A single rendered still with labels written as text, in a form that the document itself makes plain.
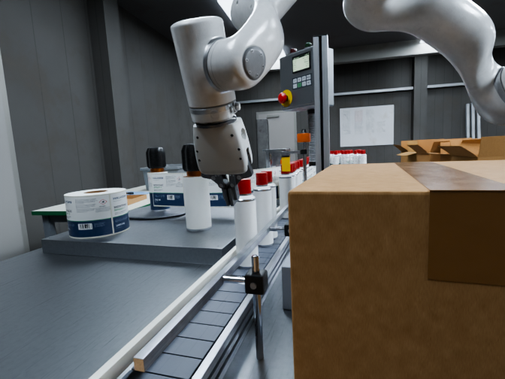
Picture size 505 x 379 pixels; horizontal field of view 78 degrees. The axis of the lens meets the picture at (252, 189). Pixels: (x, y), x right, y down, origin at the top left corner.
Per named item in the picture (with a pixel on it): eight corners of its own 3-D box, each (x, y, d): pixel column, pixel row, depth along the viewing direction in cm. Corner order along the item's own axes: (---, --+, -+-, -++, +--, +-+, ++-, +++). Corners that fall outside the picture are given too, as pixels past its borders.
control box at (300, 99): (298, 111, 122) (297, 61, 119) (334, 105, 109) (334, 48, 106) (279, 110, 116) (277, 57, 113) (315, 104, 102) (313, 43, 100)
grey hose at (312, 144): (309, 165, 122) (307, 110, 119) (319, 165, 121) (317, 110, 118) (308, 165, 119) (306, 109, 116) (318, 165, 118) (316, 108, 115)
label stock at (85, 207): (108, 238, 103) (103, 195, 101) (55, 238, 106) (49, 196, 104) (140, 223, 122) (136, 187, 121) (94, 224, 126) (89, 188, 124)
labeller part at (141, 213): (152, 205, 163) (152, 203, 163) (206, 206, 154) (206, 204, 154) (109, 219, 134) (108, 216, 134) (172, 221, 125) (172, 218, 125)
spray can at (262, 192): (258, 241, 92) (255, 171, 89) (275, 241, 91) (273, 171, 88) (253, 247, 87) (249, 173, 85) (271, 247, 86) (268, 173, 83)
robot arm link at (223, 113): (243, 95, 57) (246, 111, 59) (200, 99, 60) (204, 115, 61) (229, 106, 50) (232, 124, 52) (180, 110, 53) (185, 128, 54)
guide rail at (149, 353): (299, 195, 132) (299, 191, 131) (302, 195, 131) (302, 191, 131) (134, 370, 30) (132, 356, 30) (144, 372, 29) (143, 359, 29)
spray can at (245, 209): (240, 260, 77) (236, 177, 74) (261, 262, 75) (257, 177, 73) (234, 268, 72) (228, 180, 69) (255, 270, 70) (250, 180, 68)
